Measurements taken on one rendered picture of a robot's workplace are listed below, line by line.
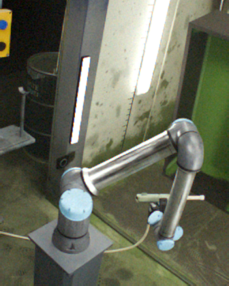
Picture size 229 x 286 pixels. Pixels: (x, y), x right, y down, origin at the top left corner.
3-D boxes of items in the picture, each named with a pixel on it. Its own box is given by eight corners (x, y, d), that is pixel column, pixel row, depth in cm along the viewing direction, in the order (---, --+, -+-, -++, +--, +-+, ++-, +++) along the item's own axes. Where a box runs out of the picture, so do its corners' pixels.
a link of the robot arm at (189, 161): (212, 147, 147) (174, 252, 181) (204, 132, 158) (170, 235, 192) (187, 145, 145) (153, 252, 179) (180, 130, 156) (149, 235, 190)
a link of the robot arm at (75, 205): (56, 235, 159) (58, 208, 150) (57, 210, 173) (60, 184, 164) (88, 238, 161) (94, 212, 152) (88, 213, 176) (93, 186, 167)
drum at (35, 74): (14, 134, 357) (19, 52, 313) (65, 128, 386) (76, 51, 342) (32, 168, 316) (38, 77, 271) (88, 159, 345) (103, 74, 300)
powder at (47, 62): (21, 56, 314) (21, 54, 313) (75, 54, 341) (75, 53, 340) (39, 79, 276) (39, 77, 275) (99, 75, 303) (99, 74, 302)
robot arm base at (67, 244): (69, 260, 160) (71, 246, 155) (43, 236, 169) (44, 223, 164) (97, 241, 173) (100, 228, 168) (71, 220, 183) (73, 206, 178)
